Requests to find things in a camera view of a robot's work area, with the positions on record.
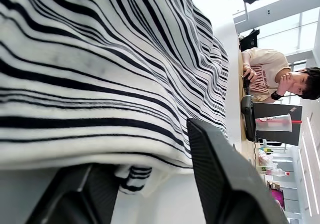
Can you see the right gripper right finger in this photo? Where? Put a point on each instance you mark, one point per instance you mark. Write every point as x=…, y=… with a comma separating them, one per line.
x=225, y=184

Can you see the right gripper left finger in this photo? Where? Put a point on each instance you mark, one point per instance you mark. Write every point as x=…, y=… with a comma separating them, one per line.
x=75, y=196

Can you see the black and white striped T-shirt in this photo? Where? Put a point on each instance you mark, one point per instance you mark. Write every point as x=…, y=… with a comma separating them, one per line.
x=100, y=71

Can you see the clear plastic cup with straw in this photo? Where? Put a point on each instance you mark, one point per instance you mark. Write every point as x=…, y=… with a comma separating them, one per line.
x=273, y=123

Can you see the black laptop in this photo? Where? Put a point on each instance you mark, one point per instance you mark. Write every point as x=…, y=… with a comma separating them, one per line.
x=277, y=124

